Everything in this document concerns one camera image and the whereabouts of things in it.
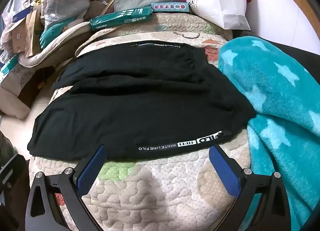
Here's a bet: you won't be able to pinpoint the teal pillow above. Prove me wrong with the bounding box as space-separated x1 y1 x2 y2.
40 17 78 49

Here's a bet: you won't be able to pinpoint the black pants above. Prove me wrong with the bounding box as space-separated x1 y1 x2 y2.
27 40 257 161

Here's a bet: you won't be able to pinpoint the teal shape toy box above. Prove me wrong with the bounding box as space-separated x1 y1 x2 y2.
151 2 190 13

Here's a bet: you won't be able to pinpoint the brown paper bag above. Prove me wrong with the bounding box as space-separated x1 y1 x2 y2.
25 9 43 57

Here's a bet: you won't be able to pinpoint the teal paper pack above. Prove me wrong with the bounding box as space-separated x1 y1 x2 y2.
0 56 19 76

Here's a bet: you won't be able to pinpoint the heart print quilted blanket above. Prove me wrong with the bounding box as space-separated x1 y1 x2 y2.
29 12 252 231

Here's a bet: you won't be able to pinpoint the clear plastic bag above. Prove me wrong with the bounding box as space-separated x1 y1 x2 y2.
40 0 90 32

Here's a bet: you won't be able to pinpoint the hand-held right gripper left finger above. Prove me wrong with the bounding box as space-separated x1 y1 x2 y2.
25 144 107 231

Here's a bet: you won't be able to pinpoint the teal star fleece blanket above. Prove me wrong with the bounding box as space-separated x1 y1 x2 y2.
218 37 320 231

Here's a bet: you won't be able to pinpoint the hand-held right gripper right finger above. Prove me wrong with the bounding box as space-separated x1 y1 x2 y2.
209 144 292 231

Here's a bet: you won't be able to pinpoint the beige cushion pad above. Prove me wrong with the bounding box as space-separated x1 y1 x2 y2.
17 21 95 68

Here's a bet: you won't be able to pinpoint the green paper ream pack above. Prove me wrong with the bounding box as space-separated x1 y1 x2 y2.
89 6 153 32

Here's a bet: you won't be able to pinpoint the cardboard box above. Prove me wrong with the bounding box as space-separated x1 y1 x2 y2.
6 16 30 54

